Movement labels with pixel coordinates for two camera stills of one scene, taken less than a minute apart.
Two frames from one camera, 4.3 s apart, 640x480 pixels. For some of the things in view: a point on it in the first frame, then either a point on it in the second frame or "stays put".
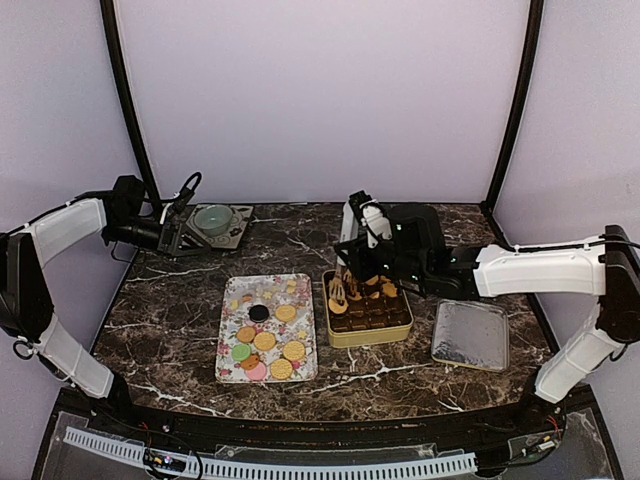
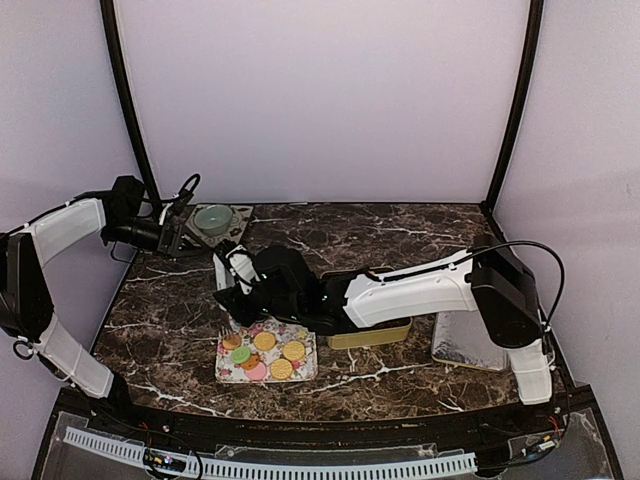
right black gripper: x=358 y=264 → x=234 y=305
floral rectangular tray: x=267 y=329 stays put
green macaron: x=241 y=352 stays put
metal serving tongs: x=340 y=280 → x=224 y=280
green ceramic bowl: x=213 y=220 stays put
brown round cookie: x=246 y=334 → x=231 y=342
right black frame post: x=525 y=77 stays put
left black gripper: x=171 y=238 stays put
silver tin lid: x=471 y=334 stays put
